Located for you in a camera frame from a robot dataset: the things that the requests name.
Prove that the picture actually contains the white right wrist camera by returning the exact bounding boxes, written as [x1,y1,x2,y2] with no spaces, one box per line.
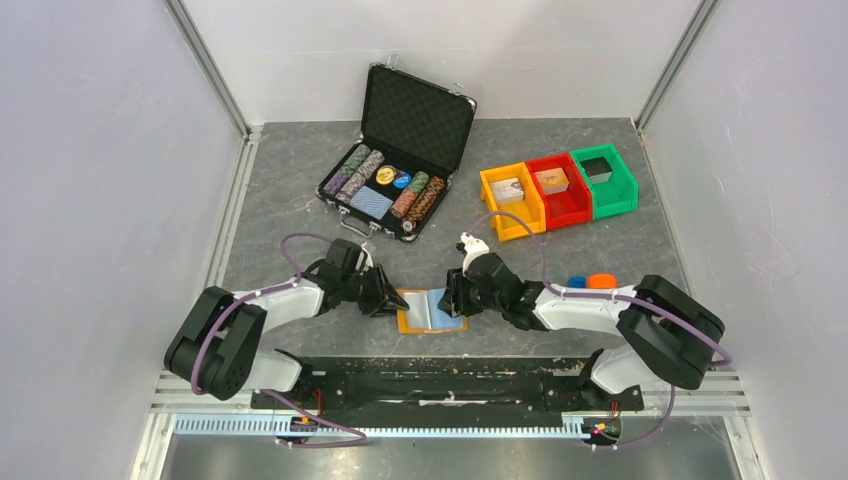
[457,232,490,272]

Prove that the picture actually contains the orange leather card holder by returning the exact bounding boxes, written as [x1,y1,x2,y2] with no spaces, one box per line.
[397,288,468,334]

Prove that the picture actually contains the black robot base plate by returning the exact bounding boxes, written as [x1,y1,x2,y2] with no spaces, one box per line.
[287,357,644,428]

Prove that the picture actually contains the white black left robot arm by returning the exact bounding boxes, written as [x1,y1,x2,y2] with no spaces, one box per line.
[163,239,409,408]

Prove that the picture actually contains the blue playing card deck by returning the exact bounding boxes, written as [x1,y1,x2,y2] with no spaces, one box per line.
[349,186,394,220]

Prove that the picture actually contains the red plastic bin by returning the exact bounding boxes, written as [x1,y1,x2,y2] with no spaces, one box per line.
[526,153,593,231]

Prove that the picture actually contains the card deck in yellow bin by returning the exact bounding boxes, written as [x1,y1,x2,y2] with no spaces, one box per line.
[489,177,525,206]

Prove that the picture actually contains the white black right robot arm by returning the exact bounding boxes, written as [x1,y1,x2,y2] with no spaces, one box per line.
[438,253,730,408]

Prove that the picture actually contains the black box in green bin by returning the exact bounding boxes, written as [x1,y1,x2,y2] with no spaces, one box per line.
[580,157,613,185]

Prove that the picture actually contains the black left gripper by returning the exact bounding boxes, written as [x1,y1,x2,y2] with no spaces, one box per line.
[340,263,409,318]

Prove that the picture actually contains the yellow dealer chip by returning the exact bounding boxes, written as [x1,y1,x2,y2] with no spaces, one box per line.
[375,166,397,185]

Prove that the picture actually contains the blue orange toy truck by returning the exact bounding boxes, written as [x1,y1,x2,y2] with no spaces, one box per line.
[566,273,618,289]

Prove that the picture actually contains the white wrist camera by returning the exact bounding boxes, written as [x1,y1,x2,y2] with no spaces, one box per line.
[357,242,374,271]
[457,232,490,272]

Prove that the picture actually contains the slotted aluminium cable duct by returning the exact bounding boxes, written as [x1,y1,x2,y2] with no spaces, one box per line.
[173,414,588,439]

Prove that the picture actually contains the blue dealer chip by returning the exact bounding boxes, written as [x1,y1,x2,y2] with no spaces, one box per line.
[392,172,411,190]

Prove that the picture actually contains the green plastic bin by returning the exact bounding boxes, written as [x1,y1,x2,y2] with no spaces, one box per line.
[570,143,639,220]

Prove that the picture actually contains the card deck in red bin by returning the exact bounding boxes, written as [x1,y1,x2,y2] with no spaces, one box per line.
[535,167,570,196]

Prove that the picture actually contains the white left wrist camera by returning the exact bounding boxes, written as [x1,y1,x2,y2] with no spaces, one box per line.
[357,242,374,271]

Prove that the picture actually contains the yellow plastic bin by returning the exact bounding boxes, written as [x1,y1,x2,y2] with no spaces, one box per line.
[480,162,546,234]

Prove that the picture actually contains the black poker chip case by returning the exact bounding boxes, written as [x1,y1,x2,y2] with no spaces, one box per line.
[315,61,477,243]

